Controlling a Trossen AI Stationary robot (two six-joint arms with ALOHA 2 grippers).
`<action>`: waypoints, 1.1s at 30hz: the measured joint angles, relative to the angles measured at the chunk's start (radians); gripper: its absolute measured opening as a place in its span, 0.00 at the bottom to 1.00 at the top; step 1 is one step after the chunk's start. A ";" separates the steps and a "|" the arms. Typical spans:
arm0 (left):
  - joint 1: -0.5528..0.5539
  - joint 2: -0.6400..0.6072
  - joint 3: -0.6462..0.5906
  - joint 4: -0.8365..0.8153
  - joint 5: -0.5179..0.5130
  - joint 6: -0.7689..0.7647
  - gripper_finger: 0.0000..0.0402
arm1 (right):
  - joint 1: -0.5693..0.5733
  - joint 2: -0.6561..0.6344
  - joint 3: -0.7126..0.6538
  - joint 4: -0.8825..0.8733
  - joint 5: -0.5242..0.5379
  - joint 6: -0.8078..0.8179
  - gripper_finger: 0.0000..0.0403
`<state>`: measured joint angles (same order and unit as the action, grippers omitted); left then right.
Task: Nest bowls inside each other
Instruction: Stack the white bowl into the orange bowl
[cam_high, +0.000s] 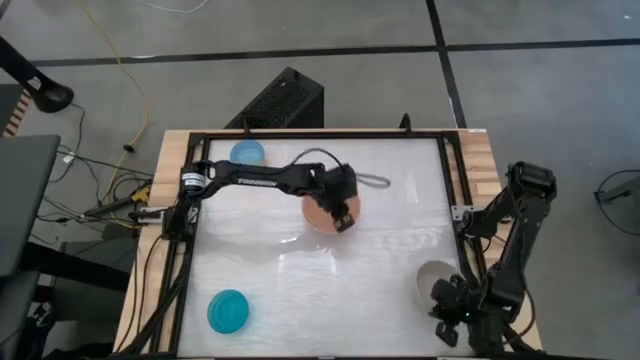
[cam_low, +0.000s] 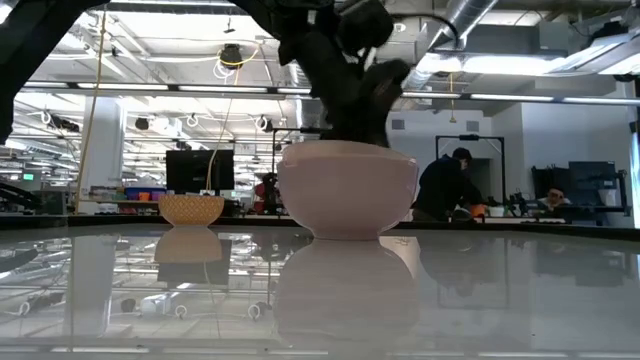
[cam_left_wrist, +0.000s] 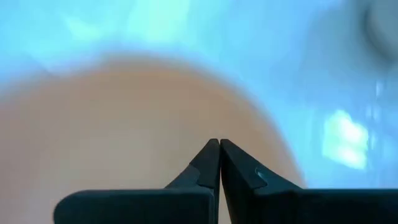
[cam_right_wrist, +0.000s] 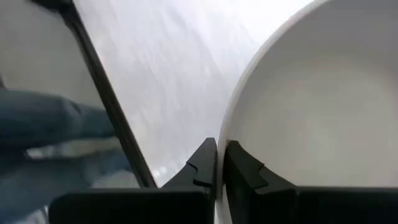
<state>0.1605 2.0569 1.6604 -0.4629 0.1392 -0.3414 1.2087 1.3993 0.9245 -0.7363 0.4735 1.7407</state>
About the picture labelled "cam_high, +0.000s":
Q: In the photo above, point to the wooden slatted object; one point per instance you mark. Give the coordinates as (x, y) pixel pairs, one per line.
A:
(16, 114)

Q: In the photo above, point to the teal blue bowl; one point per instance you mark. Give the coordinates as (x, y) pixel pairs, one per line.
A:
(227, 311)

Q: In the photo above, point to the light blue bowl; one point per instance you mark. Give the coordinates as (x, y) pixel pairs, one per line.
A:
(247, 152)

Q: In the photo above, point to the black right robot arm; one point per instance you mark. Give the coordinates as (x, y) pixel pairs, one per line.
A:
(520, 235)

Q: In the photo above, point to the salmon pink bowl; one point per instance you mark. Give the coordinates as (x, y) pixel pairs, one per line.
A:
(316, 216)

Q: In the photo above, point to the black metal table frame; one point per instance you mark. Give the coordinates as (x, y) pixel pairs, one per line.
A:
(320, 135)

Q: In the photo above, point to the dark grey desk panel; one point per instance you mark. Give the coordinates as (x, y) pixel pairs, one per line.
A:
(22, 200)

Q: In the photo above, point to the white grey bowl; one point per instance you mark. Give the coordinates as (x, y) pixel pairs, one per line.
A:
(428, 282)

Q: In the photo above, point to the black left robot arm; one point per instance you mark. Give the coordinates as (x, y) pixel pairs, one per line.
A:
(260, 181)

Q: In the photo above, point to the black perforated box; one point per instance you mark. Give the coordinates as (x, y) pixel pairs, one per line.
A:
(281, 102)

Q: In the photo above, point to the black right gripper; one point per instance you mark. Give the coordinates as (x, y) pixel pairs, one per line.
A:
(452, 297)

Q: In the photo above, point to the black frame clamp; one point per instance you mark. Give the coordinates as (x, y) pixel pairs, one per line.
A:
(405, 123)

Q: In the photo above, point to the black stand with round foot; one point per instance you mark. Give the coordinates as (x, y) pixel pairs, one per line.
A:
(35, 80)

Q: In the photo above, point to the silver metal mounting bracket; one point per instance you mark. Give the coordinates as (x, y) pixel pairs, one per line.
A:
(461, 212)
(150, 215)

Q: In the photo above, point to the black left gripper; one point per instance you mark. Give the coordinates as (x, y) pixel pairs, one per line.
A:
(339, 188)

